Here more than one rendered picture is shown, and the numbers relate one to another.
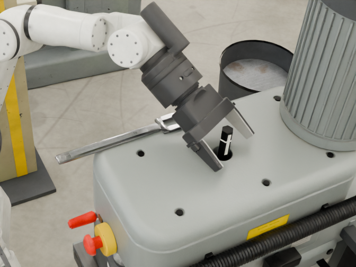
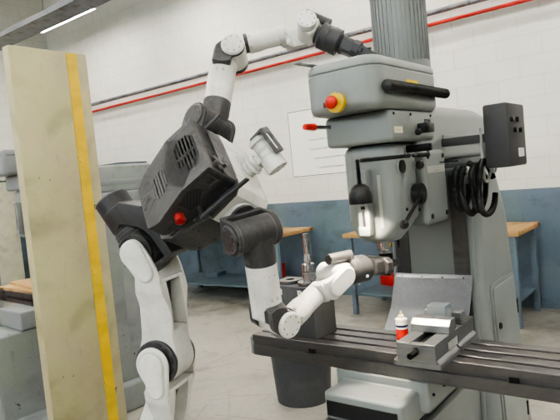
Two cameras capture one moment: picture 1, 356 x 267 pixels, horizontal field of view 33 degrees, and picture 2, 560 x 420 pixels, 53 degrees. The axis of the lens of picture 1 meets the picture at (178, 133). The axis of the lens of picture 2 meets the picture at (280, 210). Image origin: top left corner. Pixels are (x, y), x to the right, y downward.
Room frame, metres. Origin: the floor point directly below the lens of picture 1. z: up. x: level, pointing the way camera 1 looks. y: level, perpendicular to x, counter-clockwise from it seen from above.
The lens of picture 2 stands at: (-0.92, 0.83, 1.55)
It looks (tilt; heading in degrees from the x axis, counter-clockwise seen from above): 3 degrees down; 342
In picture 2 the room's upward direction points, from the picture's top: 5 degrees counter-clockwise
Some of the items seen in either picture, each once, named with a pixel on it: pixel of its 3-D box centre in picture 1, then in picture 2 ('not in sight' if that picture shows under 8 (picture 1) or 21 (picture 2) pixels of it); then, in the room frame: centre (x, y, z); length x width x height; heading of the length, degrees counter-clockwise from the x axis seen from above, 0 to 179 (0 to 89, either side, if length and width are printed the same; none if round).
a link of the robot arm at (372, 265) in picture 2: not in sight; (367, 267); (0.73, 0.00, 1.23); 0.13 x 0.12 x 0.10; 18
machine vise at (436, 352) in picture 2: not in sight; (437, 332); (0.59, -0.15, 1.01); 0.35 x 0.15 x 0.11; 125
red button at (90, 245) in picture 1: (93, 243); (332, 102); (0.62, 0.13, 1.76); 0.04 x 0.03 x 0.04; 33
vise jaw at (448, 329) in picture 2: not in sight; (432, 323); (0.58, -0.13, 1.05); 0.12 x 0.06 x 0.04; 35
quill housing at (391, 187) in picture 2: not in sight; (381, 192); (0.76, -0.09, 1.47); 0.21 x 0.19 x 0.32; 33
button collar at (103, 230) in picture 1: (105, 239); (336, 102); (0.63, 0.11, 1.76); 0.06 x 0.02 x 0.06; 33
